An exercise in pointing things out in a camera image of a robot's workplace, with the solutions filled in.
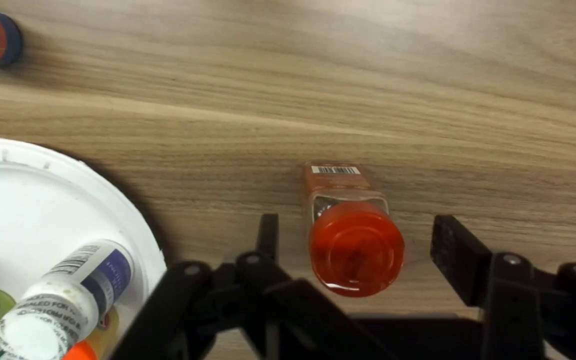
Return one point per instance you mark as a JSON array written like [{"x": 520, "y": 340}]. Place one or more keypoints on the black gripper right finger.
[{"x": 525, "y": 308}]

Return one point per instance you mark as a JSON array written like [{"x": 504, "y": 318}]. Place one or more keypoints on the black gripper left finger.
[{"x": 281, "y": 317}]

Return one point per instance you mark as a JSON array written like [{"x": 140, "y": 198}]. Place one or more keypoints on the orange lid play-doh can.
[{"x": 98, "y": 344}]

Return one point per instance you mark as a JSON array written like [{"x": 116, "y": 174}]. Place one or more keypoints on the white pill bottle blue label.
[{"x": 67, "y": 303}]

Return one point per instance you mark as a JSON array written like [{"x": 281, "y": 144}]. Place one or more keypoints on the white round plate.
[{"x": 53, "y": 204}]

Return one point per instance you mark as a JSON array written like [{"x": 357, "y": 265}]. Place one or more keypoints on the orange lid spice jar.
[{"x": 355, "y": 245}]

